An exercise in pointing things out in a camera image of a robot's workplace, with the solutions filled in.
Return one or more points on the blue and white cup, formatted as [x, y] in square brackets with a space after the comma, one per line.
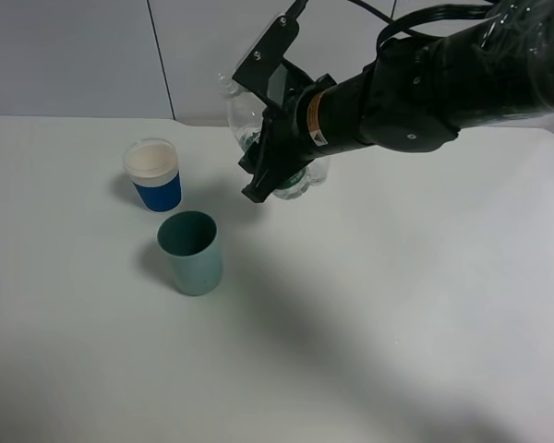
[152, 166]

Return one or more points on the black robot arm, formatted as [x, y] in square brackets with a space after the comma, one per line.
[437, 71]

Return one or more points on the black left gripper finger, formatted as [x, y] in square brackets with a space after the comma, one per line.
[284, 164]

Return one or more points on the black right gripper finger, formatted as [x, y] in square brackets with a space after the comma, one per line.
[257, 152]

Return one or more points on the clear plastic water bottle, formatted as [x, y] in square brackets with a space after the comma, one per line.
[244, 115]

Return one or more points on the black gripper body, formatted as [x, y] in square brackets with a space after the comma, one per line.
[286, 141]

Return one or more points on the teal green plastic cup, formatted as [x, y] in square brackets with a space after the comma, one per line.
[190, 241]

